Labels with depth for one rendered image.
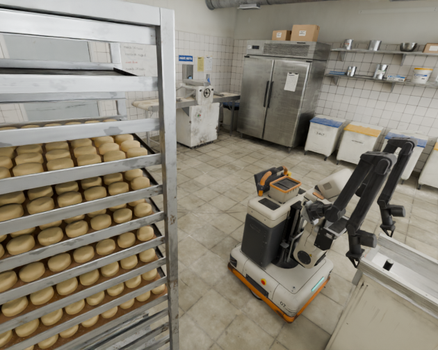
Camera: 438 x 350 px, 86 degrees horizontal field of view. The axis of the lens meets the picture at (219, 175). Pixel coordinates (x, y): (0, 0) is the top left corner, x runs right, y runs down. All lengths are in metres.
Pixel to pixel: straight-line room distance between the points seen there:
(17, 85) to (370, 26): 5.34
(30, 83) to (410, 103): 5.27
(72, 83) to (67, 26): 0.09
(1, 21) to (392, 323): 1.67
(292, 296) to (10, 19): 1.88
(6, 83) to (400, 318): 1.59
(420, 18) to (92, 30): 5.18
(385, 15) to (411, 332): 4.82
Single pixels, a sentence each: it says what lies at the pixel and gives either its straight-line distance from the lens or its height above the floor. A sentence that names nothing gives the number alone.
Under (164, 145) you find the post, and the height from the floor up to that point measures 1.55.
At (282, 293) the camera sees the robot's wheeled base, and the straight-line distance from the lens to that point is 1.93.
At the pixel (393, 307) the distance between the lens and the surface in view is 1.49.
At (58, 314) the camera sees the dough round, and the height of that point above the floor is 1.06.
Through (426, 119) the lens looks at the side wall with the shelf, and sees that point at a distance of 5.41.
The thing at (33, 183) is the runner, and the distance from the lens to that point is 0.59.
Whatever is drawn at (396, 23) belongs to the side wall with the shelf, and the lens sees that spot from 5.45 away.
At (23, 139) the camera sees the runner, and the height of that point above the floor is 1.59.
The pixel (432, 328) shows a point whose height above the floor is 0.78.
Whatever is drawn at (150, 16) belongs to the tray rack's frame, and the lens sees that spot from 0.54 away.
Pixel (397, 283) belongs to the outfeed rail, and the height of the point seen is 0.88.
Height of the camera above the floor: 1.75
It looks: 27 degrees down
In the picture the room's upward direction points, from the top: 4 degrees clockwise
